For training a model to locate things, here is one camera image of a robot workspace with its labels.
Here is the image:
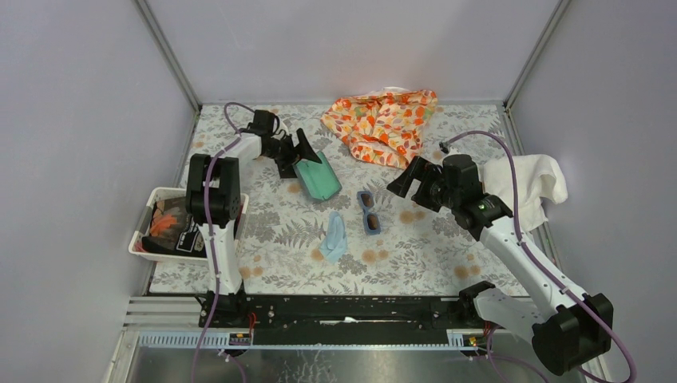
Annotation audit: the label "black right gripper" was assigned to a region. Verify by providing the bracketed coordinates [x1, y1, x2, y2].
[386, 156, 460, 214]

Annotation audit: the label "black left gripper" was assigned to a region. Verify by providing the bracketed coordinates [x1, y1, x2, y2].
[260, 128, 319, 179]

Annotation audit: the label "dark blue glasses case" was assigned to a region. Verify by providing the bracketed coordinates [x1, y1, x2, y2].
[293, 151, 342, 202]

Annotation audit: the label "blue frame sunglasses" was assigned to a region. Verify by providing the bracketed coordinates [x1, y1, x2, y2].
[357, 191, 382, 235]

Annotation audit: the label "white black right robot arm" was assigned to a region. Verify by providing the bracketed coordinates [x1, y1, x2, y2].
[387, 154, 613, 376]

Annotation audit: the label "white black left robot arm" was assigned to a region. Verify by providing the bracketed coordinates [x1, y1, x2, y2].
[185, 109, 322, 328]

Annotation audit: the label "orange floral fabric bag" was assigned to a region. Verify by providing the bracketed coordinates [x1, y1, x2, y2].
[320, 87, 438, 169]

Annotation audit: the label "floral grey tablecloth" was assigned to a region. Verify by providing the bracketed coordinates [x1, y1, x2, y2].
[149, 103, 530, 297]

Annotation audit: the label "light blue cleaning cloth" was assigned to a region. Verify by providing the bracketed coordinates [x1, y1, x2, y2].
[319, 211, 348, 263]

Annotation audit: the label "white towel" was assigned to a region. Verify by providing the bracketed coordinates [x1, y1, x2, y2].
[479, 155, 568, 231]

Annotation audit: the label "black pouch in basket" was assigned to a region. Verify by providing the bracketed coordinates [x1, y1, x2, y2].
[141, 197, 206, 259]

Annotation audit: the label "white perforated plastic basket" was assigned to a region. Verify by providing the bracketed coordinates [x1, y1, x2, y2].
[129, 188, 249, 269]

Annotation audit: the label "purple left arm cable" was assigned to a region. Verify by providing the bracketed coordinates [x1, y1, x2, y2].
[190, 101, 258, 383]

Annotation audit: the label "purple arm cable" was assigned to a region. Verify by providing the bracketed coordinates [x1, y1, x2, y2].
[190, 101, 258, 383]
[438, 130, 639, 383]

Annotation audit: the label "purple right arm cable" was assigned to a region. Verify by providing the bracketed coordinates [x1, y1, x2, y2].
[438, 130, 639, 383]

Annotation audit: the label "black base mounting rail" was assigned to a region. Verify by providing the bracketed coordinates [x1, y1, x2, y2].
[196, 293, 489, 346]

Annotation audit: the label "aluminium frame profile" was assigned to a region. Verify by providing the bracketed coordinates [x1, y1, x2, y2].
[103, 295, 609, 383]

